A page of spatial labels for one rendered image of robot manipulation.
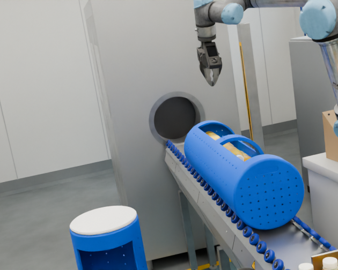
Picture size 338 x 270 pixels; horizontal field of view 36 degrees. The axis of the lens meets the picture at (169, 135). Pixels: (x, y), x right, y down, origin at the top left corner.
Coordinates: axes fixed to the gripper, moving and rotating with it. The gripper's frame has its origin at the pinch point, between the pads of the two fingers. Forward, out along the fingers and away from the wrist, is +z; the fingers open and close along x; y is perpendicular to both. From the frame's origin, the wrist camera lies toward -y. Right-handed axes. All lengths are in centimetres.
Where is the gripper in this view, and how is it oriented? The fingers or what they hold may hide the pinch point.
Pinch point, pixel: (212, 83)
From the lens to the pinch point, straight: 210.6
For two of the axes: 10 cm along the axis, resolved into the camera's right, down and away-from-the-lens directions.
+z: 1.3, 8.6, 5.0
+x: -9.7, 2.1, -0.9
